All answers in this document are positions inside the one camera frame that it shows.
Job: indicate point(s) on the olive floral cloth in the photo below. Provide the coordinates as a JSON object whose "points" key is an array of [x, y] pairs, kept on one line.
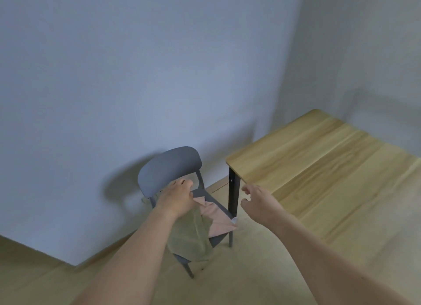
{"points": [[190, 235]]}

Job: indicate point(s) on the wooden table with black legs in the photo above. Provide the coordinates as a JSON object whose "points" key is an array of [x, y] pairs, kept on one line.
{"points": [[329, 160]]}

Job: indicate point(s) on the pink cloth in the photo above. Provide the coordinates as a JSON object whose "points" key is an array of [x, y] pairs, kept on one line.
{"points": [[218, 219]]}

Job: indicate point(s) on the person's right hand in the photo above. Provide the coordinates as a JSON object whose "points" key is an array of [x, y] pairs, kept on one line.
{"points": [[264, 207]]}

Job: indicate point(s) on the grey plastic chair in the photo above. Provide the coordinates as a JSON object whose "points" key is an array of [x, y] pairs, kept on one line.
{"points": [[167, 166]]}

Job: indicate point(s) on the person's left forearm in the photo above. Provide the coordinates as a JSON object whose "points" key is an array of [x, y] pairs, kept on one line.
{"points": [[128, 262]]}

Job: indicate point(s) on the person's right forearm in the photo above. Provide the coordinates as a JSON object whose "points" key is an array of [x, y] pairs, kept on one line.
{"points": [[329, 268]]}

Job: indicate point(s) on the person's left hand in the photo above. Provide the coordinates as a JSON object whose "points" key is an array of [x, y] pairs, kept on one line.
{"points": [[176, 199]]}

